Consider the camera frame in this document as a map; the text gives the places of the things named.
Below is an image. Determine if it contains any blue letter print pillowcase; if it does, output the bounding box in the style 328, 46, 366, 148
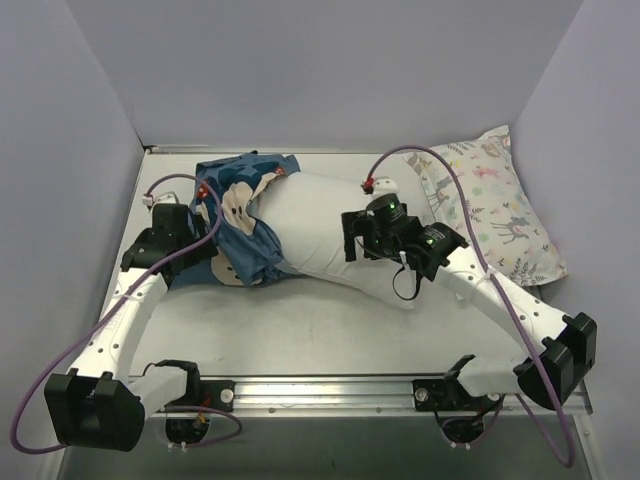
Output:
172, 151, 300, 288

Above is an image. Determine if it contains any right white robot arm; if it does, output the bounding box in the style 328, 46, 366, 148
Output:
341, 193, 597, 410

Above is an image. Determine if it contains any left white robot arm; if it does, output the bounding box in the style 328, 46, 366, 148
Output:
44, 203, 217, 452

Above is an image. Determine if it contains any white floral deer pillow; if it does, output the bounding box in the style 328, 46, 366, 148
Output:
402, 125, 568, 288

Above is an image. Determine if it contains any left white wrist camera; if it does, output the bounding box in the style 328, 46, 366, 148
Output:
142, 191, 180, 210

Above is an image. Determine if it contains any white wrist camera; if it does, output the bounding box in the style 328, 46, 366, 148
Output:
142, 191, 180, 210
361, 177, 399, 199

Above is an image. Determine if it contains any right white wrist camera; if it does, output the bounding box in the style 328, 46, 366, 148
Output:
361, 177, 399, 199

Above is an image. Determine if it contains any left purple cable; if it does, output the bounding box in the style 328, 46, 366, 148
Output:
10, 172, 244, 454

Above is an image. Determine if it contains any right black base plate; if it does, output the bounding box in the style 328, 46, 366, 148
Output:
412, 377, 482, 412

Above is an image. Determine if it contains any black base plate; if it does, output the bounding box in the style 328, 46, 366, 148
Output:
168, 379, 236, 412
412, 377, 482, 412

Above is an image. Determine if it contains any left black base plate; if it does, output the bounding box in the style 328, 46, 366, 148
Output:
168, 379, 236, 412

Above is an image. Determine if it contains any aluminium front rail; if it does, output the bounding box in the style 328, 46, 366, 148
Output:
55, 374, 594, 421

